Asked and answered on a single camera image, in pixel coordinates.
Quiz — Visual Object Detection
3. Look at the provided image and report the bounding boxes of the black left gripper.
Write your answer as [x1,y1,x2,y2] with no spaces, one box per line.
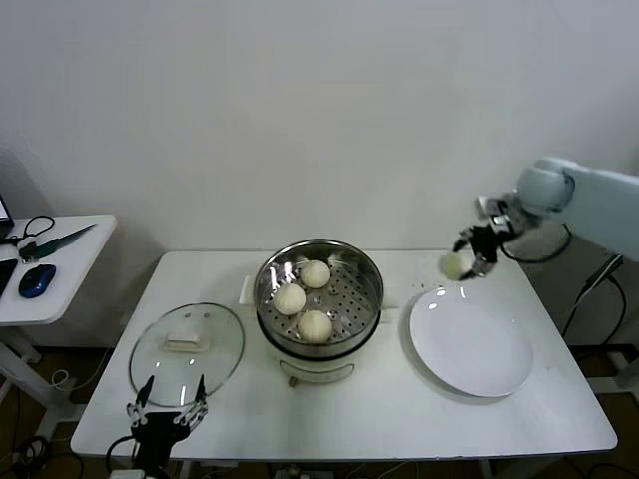
[125,373,209,471]

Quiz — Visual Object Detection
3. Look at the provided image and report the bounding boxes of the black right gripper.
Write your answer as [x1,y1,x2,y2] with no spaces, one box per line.
[452,223,506,282]

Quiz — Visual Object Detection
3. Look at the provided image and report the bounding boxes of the white steamed baozi bun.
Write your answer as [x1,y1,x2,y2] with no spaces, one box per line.
[300,259,331,289]
[445,252,475,281]
[297,309,333,344]
[274,283,307,316]

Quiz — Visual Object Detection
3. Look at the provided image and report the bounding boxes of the glass lid with cream handle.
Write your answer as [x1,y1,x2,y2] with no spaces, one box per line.
[129,302,246,408]

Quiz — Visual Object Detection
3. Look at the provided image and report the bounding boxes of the large white round plate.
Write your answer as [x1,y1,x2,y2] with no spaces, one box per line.
[408,285,534,399]

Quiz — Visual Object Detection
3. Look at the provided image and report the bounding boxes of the cream electric cooker base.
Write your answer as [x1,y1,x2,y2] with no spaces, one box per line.
[241,273,400,388]

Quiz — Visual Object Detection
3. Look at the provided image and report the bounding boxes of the white side table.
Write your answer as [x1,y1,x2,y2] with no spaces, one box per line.
[0,214,119,440]

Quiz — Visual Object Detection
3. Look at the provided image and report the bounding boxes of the blue black computer mouse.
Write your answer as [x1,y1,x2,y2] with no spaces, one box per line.
[18,263,58,299]

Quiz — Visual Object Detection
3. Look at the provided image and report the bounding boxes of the black phone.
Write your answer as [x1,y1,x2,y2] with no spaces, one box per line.
[0,258,19,300]

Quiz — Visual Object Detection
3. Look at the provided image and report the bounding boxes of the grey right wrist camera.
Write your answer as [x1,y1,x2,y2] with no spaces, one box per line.
[476,195,520,234]

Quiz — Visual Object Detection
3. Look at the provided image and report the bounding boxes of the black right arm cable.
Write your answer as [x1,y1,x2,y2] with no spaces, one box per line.
[501,222,574,264]

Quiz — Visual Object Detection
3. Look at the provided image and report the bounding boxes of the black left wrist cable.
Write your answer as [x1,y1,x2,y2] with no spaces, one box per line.
[106,435,139,473]

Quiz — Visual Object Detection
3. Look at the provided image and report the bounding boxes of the black power adapter with cable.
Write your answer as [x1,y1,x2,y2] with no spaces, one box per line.
[561,254,628,345]

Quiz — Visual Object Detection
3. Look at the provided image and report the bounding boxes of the thin white wall cable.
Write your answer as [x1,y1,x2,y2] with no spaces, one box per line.
[581,253,625,295]

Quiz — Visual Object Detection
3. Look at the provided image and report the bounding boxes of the black floor cable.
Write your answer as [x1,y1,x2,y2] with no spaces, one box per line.
[0,433,85,479]

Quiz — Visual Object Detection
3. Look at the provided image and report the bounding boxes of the black looped cable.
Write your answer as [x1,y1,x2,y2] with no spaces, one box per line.
[0,215,55,246]

